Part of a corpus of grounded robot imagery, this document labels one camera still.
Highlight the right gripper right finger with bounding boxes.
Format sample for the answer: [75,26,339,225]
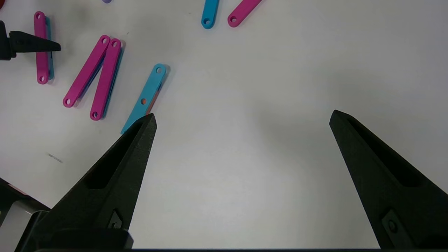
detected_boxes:
[330,110,448,252]

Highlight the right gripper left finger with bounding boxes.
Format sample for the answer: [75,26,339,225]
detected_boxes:
[21,113,157,245]

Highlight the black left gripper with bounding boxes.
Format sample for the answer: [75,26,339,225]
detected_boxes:
[0,20,62,61]

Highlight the long pink bar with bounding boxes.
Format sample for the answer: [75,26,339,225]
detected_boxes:
[34,11,54,85]
[90,38,123,121]
[63,35,111,108]

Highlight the long light blue bar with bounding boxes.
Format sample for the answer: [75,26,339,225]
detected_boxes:
[121,63,168,135]

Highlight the short blue bar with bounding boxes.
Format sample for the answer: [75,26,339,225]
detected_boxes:
[201,0,220,29]

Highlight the short pink bar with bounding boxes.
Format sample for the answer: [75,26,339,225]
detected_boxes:
[227,0,263,28]

